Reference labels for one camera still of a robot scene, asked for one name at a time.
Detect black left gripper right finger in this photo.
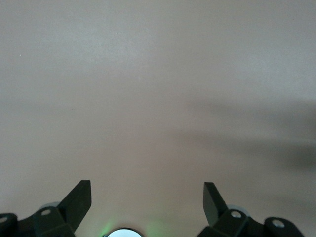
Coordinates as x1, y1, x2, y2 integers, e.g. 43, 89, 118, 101
197, 182, 267, 237

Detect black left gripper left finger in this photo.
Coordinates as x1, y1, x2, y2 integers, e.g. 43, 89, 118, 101
18, 179, 92, 237

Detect brown table cover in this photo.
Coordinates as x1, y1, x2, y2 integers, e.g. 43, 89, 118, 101
0, 0, 316, 237

